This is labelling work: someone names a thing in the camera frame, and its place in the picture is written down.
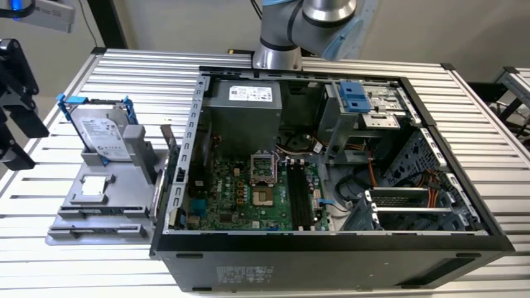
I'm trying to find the power supply wire bundle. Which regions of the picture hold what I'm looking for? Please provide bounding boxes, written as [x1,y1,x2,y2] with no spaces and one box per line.
[276,130,328,159]

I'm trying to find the grey power supply unit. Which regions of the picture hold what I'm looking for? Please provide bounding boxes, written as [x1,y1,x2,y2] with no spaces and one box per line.
[201,79,284,156]

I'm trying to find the hard disk in blue carrier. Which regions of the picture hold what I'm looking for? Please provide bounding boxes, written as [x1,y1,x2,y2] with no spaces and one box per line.
[54,94,138,167]

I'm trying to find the silver CPU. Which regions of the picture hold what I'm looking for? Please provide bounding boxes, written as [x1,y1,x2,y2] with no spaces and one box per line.
[80,175,108,196]

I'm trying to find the red yellow power wires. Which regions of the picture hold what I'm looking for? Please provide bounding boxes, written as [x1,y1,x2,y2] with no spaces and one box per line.
[424,169,445,214]

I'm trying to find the black open PC case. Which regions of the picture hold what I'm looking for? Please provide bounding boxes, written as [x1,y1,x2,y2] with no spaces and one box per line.
[148,63,516,294]

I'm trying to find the black frame post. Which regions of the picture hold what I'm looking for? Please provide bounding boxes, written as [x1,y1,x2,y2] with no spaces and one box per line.
[88,0,128,50]

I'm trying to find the black RAM slot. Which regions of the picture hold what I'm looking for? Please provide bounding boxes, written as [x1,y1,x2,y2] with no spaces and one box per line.
[284,158,297,231]
[298,158,313,231]
[294,158,308,231]
[289,158,302,231]

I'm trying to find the silver disk bay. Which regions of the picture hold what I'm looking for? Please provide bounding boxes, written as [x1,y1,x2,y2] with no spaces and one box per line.
[343,186,471,232]

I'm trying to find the green graphics card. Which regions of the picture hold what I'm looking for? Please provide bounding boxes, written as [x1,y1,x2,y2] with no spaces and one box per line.
[150,124,182,226]

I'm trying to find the CPU socket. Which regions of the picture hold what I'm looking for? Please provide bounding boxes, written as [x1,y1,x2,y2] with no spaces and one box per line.
[252,185,277,208]

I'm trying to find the green motherboard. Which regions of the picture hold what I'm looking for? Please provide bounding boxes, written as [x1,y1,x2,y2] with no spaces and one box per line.
[185,151,332,232]

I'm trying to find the metal socket cover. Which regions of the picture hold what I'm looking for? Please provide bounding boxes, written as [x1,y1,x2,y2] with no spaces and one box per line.
[249,151,277,184]

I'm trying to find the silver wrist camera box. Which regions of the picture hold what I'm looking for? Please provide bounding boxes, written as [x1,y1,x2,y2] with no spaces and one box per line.
[31,0,78,34]

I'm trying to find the blue drive latch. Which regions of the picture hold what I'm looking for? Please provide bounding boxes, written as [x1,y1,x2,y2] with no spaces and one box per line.
[336,80,371,114]

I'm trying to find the neighbouring metal slat table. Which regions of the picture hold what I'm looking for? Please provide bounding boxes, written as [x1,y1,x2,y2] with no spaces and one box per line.
[489,66,530,137]

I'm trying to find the silver drive cage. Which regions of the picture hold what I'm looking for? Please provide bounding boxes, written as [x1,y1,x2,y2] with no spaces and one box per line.
[321,79,417,165]

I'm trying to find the orange data wire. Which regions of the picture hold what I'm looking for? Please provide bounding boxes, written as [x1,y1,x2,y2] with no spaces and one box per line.
[367,148,377,189]

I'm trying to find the black looped wire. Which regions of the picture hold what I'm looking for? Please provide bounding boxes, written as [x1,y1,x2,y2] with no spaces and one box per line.
[335,175,367,214]

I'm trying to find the grey parts rack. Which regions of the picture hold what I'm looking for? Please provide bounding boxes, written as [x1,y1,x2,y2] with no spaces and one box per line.
[44,124,166,246]

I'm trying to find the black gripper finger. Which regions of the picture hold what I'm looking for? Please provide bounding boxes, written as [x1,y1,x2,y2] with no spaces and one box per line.
[0,38,50,139]
[0,117,37,171]

